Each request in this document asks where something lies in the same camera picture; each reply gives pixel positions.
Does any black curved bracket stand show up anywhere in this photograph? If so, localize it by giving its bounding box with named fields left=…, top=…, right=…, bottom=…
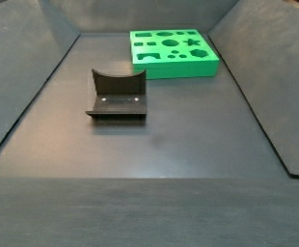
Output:
left=87, top=69, right=147, bottom=118

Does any green shape sorter block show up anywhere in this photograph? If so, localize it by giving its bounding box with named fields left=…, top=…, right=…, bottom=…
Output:
left=131, top=29, right=220, bottom=79

